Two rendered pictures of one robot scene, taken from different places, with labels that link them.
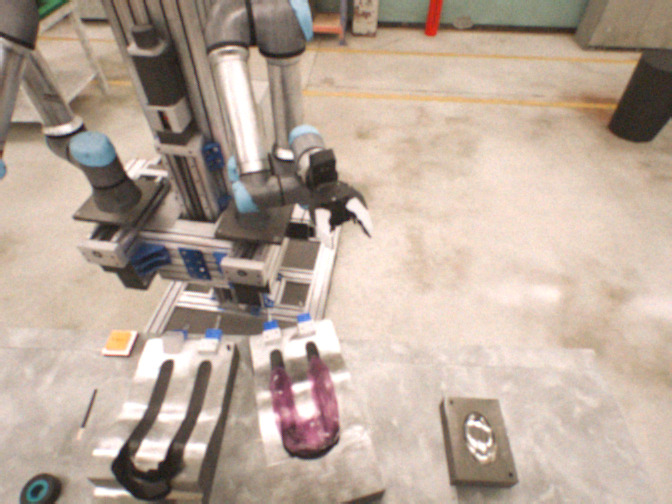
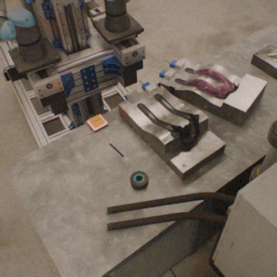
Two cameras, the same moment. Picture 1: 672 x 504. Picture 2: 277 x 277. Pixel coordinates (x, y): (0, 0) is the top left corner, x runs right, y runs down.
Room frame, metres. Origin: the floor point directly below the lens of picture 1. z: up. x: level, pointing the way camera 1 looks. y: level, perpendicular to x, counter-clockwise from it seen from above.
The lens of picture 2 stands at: (-0.42, 1.14, 2.03)
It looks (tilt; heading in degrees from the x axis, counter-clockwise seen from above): 51 degrees down; 325
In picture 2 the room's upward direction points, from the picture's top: 4 degrees counter-clockwise
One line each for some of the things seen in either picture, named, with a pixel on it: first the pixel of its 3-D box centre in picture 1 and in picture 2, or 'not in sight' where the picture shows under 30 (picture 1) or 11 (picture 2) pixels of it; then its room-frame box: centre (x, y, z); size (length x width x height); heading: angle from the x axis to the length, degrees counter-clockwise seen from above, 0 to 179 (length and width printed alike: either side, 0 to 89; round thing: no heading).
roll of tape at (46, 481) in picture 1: (40, 492); (139, 180); (0.20, 0.72, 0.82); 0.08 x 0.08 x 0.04
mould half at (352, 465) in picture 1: (307, 405); (210, 85); (0.40, 0.07, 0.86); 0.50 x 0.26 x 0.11; 15
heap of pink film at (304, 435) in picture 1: (304, 398); (210, 80); (0.40, 0.07, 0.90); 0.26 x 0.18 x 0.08; 15
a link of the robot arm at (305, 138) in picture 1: (309, 151); not in sight; (0.75, 0.05, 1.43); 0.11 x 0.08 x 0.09; 16
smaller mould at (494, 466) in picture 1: (475, 440); (274, 62); (0.31, -0.38, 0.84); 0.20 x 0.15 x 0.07; 178
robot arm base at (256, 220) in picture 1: (254, 203); (116, 17); (0.97, 0.25, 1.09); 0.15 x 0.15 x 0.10
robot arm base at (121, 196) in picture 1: (113, 187); (30, 46); (1.05, 0.74, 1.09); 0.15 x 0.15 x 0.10
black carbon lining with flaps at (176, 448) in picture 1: (167, 418); (169, 114); (0.34, 0.42, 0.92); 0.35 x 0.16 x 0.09; 178
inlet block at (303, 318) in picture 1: (303, 318); (172, 63); (0.67, 0.09, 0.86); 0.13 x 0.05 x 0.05; 15
